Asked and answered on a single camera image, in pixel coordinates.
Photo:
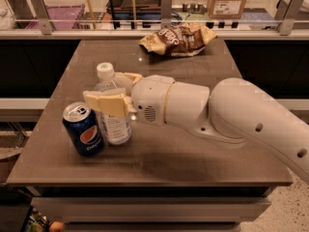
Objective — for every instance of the right metal railing bracket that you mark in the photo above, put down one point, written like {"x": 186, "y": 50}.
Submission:
{"x": 286, "y": 14}

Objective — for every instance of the brown chip bag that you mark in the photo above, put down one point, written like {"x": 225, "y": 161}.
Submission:
{"x": 183, "y": 40}

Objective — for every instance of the blue pepsi can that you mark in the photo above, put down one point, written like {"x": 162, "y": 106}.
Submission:
{"x": 82, "y": 126}

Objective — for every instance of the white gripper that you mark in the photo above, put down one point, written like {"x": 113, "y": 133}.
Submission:
{"x": 150, "y": 98}

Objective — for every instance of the clear plastic water bottle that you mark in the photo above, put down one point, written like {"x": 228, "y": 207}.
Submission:
{"x": 117, "y": 129}

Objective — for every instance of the purple plastic crate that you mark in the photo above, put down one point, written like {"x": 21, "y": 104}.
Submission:
{"x": 66, "y": 17}

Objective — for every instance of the grey table drawer base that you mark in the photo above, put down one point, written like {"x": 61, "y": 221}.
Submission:
{"x": 151, "y": 214}

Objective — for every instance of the cardboard box with label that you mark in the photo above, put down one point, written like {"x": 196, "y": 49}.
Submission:
{"x": 225, "y": 9}

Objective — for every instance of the metal railing bracket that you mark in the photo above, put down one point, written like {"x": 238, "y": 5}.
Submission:
{"x": 286, "y": 14}
{"x": 42, "y": 16}
{"x": 166, "y": 10}

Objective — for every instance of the middle metal railing bracket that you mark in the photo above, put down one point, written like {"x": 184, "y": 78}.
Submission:
{"x": 166, "y": 10}

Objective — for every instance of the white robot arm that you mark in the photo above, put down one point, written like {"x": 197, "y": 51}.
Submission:
{"x": 232, "y": 113}

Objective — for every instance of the left metal railing bracket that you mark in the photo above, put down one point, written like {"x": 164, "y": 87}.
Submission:
{"x": 42, "y": 16}

